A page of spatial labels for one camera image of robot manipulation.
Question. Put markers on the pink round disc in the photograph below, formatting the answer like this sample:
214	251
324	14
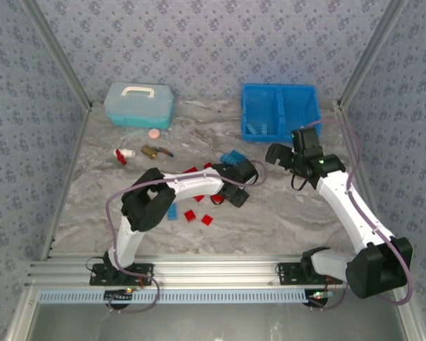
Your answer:
153	134

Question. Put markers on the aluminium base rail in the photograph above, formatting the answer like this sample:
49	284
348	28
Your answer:
216	270

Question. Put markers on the red and white bottle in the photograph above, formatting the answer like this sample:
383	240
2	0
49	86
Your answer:
128	152

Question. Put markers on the aluminium side rail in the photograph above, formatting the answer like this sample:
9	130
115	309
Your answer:
65	184
367	192

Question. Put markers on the brass fitting with pen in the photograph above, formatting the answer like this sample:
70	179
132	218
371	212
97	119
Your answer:
149	151

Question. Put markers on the blue lego brick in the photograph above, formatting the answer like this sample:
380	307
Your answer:
228	158
173	212
240	156

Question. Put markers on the aluminium corner post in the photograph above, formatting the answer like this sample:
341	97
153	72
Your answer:
372	53
57	53

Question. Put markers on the red curved lego brick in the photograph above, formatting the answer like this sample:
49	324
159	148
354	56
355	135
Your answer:
190	215

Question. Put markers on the blue divided plastic bin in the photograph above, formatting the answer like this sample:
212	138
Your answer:
301	106

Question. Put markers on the aluminium frame leg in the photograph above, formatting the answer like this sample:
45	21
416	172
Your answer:
21	316
413	319

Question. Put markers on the small lit circuit board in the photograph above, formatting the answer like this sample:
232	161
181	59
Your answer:
321	294
128	290

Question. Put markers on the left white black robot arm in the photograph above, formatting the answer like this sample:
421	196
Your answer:
195	183

